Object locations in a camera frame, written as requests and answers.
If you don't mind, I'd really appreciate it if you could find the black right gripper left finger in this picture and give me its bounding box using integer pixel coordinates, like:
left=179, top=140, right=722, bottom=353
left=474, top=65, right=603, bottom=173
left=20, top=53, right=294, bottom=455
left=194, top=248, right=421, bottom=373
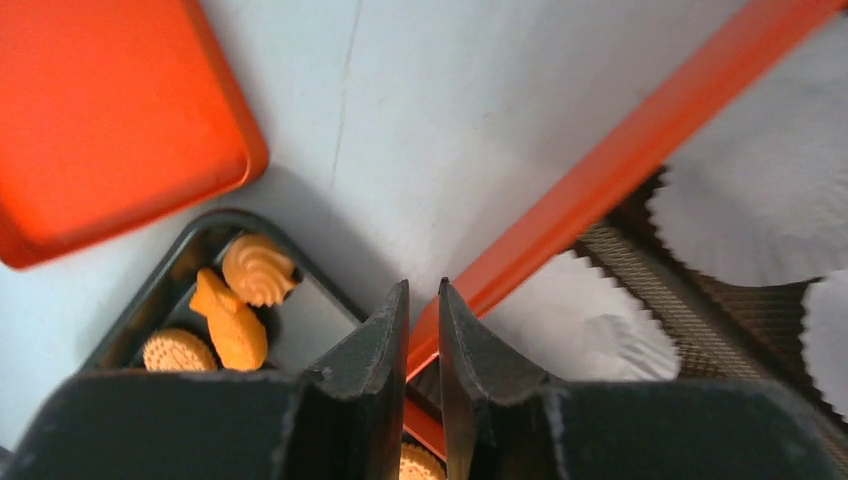
left=271, top=280, right=410, bottom=479

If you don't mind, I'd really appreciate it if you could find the orange box lid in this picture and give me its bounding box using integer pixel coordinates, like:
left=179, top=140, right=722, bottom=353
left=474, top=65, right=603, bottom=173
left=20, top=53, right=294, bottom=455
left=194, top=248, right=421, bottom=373
left=1, top=1, right=269, bottom=269

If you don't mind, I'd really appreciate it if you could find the black baking tray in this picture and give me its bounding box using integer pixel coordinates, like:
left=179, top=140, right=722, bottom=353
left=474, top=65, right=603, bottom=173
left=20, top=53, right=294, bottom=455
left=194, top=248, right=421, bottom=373
left=83, top=210, right=368, bottom=371

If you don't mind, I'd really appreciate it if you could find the orange swirl cookie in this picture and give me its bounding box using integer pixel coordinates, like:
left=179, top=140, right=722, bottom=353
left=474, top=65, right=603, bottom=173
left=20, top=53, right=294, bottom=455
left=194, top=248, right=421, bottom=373
left=222, top=234, right=298, bottom=307

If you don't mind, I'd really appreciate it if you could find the orange cookie box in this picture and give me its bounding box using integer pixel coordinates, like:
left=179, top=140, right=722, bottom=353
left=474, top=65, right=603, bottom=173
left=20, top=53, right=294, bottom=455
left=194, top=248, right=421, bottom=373
left=405, top=1, right=847, bottom=471

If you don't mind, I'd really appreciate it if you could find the white paper cupcake liner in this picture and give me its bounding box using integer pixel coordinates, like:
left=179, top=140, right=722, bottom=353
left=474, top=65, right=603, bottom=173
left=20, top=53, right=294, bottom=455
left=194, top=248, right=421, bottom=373
left=483, top=250, right=681, bottom=381
left=648, top=15, right=847, bottom=287
left=800, top=270, right=847, bottom=421

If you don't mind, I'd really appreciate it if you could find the round orange biscuit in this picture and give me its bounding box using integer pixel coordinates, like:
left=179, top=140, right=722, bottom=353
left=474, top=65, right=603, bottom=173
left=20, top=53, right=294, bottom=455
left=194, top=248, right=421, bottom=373
left=142, top=328, right=218, bottom=372
left=398, top=443, right=447, bottom=480

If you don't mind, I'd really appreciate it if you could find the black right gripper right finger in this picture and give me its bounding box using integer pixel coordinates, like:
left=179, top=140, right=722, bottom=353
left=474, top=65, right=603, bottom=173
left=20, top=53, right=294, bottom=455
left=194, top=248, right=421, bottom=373
left=438, top=279, right=561, bottom=479

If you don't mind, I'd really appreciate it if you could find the orange fish cookie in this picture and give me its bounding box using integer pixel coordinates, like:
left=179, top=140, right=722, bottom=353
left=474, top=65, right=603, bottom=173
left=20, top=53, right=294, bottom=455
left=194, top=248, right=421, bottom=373
left=189, top=268, right=269, bottom=372

